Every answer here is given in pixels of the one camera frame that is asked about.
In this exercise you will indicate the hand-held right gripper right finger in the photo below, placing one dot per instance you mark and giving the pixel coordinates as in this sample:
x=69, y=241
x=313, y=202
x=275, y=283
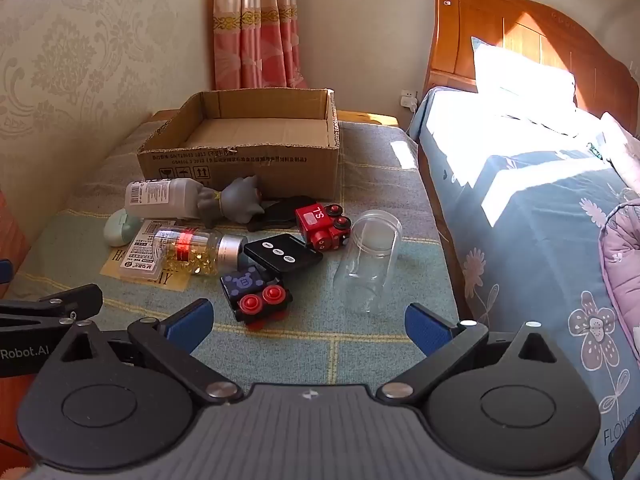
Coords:
x=427, y=327

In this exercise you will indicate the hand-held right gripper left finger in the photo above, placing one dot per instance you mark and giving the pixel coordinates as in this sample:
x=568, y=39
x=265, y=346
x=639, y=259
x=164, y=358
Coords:
x=192, y=322

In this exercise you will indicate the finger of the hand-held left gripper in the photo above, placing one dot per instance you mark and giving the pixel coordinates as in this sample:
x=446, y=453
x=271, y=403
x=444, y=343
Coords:
x=4, y=272
x=60, y=305

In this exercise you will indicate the red blue toy car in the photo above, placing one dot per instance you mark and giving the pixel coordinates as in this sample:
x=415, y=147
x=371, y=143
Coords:
x=245, y=285

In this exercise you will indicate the clear plastic case white label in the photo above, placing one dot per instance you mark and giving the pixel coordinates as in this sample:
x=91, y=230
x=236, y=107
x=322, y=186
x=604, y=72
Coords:
x=142, y=255

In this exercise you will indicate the pale green earbuds case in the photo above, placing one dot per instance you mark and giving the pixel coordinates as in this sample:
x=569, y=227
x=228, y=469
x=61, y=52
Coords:
x=119, y=227

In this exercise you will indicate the black digital timer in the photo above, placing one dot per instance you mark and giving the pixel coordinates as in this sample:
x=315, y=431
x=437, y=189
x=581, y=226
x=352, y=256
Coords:
x=280, y=252

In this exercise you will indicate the brown cardboard box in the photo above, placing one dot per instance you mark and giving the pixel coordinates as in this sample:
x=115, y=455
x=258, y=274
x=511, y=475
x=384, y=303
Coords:
x=250, y=170

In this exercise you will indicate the orange cloth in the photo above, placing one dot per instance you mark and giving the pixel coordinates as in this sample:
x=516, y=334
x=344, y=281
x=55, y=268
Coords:
x=10, y=245

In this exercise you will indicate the clear bottle of yellow capsules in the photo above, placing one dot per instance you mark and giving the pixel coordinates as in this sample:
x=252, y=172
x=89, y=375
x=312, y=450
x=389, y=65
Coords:
x=200, y=250

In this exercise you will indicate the clear plastic jar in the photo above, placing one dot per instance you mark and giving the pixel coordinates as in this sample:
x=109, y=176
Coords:
x=367, y=265

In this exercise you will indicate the grey rubber toy figure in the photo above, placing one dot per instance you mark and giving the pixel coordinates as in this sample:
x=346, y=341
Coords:
x=235, y=202

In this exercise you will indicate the white plastic bottle green label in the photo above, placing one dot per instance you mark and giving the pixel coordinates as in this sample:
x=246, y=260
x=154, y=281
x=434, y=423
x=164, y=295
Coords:
x=160, y=197

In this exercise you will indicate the blue floral bed sheet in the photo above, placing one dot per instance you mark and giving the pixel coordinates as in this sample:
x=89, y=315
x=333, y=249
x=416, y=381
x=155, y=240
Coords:
x=525, y=240

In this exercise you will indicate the red toy train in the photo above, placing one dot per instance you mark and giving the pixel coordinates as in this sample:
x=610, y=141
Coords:
x=315, y=222

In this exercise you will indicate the pink quilt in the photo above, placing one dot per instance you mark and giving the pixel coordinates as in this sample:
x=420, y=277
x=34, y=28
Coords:
x=622, y=260

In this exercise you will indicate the white pillow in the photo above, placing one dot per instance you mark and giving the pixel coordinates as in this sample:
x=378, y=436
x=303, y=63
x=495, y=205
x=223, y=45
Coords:
x=520, y=80

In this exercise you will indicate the pink floral curtain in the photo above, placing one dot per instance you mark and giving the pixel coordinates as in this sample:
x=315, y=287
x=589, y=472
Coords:
x=255, y=25

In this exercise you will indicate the wooden bed headboard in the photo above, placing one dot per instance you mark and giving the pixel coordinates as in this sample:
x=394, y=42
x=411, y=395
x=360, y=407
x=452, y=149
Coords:
x=500, y=20

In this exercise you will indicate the wall socket with plug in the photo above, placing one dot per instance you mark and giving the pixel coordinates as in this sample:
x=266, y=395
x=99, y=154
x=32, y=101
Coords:
x=408, y=101

